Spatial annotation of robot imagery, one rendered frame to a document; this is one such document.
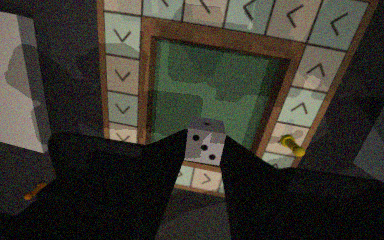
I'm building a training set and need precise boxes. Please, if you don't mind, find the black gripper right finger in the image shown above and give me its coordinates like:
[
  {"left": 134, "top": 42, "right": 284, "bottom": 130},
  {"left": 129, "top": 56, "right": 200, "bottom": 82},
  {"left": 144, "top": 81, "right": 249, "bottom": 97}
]
[{"left": 220, "top": 135, "right": 384, "bottom": 240}]

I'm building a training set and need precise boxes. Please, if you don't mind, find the grey die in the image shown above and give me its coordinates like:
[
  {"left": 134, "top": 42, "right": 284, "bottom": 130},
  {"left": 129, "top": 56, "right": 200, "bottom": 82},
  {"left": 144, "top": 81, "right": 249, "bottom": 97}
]
[{"left": 184, "top": 116, "right": 226, "bottom": 166}]

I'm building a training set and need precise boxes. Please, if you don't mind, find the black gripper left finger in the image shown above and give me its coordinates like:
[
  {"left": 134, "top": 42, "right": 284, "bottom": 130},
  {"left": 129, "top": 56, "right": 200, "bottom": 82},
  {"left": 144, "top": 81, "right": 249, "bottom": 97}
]
[{"left": 47, "top": 129, "right": 188, "bottom": 240}]

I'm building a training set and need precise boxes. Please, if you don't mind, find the yellow pawn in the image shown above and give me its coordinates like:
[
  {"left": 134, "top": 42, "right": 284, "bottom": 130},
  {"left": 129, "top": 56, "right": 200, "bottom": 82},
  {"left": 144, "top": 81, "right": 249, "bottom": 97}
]
[{"left": 280, "top": 135, "right": 305, "bottom": 156}]

